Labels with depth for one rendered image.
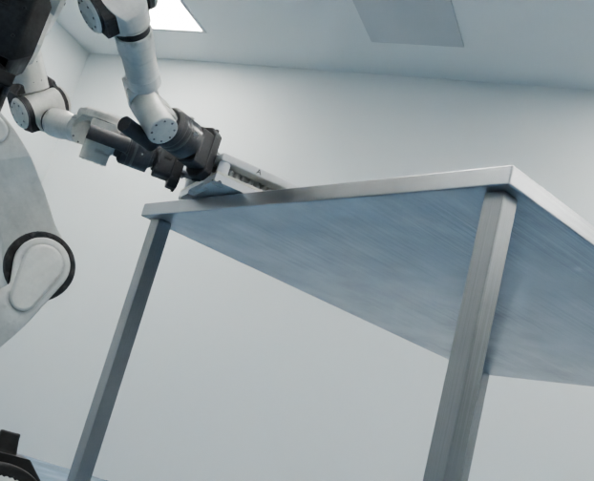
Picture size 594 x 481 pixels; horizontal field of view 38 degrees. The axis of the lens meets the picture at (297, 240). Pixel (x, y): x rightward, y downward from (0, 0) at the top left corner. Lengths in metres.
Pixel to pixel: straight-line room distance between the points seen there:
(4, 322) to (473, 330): 0.92
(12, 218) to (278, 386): 3.53
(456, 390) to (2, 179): 1.00
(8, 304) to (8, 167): 0.28
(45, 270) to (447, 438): 0.88
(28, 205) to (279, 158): 3.95
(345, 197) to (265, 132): 4.19
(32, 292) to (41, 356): 4.26
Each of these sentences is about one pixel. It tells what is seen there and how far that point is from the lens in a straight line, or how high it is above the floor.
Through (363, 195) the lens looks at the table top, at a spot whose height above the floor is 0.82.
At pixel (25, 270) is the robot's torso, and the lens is 1.79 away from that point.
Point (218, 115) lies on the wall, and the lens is 6.03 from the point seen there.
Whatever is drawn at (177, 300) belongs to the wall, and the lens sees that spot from 5.62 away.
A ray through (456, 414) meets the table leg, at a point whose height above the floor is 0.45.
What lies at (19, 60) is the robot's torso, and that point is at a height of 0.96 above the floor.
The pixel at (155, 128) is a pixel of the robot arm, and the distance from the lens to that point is 1.76.
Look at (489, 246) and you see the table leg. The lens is 1.41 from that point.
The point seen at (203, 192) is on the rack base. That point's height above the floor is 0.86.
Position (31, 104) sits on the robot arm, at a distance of 2.22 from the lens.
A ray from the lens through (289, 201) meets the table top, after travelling 1.76.
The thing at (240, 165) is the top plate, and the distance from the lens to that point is 1.93.
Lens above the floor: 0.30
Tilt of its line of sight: 15 degrees up
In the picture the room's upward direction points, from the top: 15 degrees clockwise
